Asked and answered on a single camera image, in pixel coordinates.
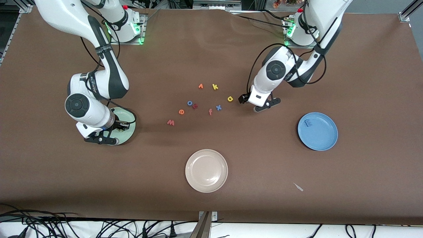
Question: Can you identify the pale green plate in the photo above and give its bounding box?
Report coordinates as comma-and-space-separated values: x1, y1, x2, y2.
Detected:
111, 107, 136, 145

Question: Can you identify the blue plate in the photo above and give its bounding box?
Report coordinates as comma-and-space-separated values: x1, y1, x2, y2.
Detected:
297, 112, 338, 151

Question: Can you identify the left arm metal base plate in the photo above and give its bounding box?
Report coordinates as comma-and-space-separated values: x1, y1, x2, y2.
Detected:
284, 17, 319, 49

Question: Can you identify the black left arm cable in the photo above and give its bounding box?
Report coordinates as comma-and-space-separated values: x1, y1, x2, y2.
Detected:
246, 0, 327, 97

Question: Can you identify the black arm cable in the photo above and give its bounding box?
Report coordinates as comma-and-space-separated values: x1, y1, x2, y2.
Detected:
246, 0, 327, 97
79, 0, 136, 125

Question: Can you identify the short black table cable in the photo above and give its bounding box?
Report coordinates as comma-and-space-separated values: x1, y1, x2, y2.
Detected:
263, 9, 286, 21

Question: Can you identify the dark metal bar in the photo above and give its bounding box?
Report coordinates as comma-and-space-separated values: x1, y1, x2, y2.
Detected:
189, 212, 212, 238

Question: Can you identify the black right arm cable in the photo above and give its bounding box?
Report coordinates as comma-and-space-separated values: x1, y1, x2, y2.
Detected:
79, 0, 136, 125

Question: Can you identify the grey metal rail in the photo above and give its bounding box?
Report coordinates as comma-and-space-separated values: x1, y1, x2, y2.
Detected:
193, 0, 242, 10

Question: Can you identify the aluminium frame profile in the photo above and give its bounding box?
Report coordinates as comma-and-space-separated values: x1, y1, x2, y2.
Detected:
398, 0, 423, 23
0, 5, 33, 64

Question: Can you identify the beige plate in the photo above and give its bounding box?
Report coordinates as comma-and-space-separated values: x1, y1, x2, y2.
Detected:
185, 149, 229, 193

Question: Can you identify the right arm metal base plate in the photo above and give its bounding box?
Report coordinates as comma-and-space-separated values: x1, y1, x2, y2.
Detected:
110, 13, 146, 45

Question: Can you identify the long black table cable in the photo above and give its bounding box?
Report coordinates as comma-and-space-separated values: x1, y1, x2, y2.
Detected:
231, 13, 289, 28

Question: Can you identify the brown paper table cover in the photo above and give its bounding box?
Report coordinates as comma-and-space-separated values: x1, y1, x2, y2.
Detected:
0, 7, 423, 226

